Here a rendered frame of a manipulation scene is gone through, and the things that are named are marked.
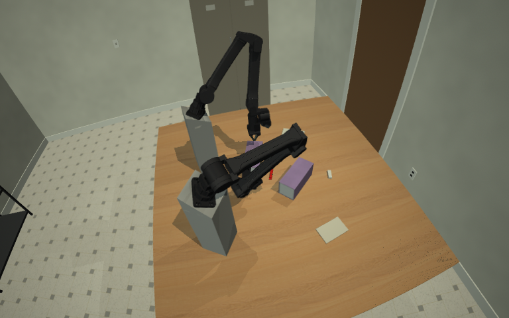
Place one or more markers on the pale beige flat rectangular sheet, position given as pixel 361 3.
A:
pixel 331 230

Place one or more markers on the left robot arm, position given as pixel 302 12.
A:
pixel 206 92

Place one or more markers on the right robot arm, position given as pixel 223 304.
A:
pixel 215 178

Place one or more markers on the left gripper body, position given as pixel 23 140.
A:
pixel 251 129

